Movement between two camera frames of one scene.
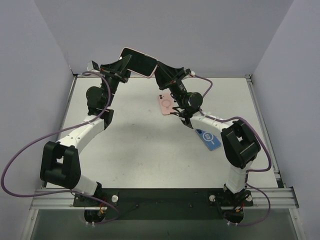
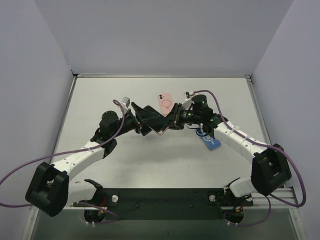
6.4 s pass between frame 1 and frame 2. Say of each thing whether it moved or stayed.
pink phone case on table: stayed
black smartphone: moved
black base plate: stayed
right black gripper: moved
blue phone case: stayed
